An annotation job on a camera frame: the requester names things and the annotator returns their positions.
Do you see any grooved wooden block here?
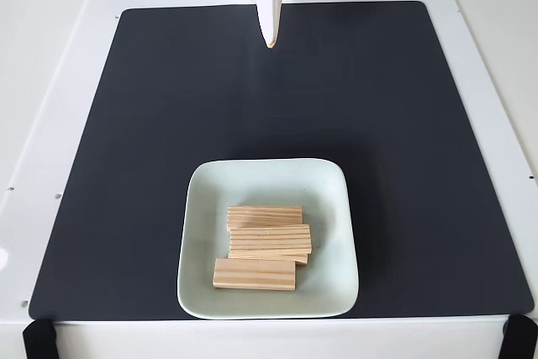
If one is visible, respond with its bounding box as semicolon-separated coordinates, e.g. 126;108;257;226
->
226;205;304;233
227;249;309;267
212;257;298;292
229;224;314;253

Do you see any pale green square plate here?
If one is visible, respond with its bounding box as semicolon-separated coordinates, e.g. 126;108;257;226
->
176;158;361;320

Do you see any black table mat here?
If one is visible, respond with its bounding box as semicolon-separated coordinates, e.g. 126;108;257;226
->
28;0;535;321

